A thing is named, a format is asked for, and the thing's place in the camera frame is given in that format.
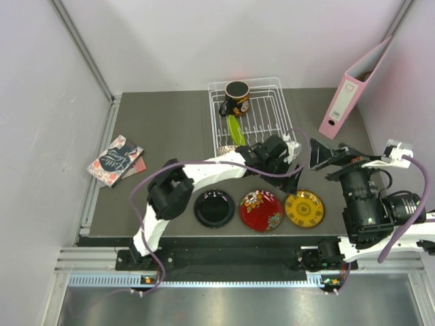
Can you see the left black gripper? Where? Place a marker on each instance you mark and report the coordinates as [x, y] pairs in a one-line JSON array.
[[291, 186]]

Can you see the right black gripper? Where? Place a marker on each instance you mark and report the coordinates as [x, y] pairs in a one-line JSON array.
[[346, 157]]

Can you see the yellow brown plate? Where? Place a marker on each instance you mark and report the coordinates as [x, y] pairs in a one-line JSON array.
[[305, 209]]

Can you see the red floral plate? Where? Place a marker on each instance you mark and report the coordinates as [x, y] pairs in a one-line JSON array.
[[261, 211]]

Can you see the white wire dish rack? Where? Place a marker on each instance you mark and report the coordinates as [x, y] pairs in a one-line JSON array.
[[267, 115]]

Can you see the black plate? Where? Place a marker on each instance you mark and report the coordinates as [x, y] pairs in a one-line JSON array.
[[214, 208]]

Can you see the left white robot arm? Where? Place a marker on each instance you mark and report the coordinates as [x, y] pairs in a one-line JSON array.
[[169, 189]]

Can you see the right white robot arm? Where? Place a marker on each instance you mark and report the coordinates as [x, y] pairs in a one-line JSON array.
[[376, 223]]

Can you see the green plate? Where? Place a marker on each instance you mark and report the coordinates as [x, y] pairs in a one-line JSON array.
[[235, 131]]

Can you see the patterned ceramic bowl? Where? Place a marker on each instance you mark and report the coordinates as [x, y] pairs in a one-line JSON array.
[[223, 150]]

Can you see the black floral mug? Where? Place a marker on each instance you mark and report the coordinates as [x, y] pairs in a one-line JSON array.
[[236, 100]]

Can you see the red book underneath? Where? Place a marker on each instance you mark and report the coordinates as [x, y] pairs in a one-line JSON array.
[[138, 167]]

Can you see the floral cover book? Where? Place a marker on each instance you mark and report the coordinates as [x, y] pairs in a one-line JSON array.
[[115, 161]]

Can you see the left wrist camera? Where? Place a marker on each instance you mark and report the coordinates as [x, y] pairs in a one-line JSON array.
[[294, 148]]

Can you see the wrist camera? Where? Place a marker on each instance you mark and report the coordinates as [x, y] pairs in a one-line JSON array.
[[394, 152], [294, 148]]

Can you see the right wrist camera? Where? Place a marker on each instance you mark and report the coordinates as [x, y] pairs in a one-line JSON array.
[[394, 152]]

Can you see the pink ring binder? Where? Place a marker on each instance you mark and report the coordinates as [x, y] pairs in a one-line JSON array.
[[353, 84]]

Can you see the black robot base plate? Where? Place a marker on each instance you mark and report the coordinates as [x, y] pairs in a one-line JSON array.
[[288, 253]]

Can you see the white cable duct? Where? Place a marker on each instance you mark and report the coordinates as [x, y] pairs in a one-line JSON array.
[[139, 281]]

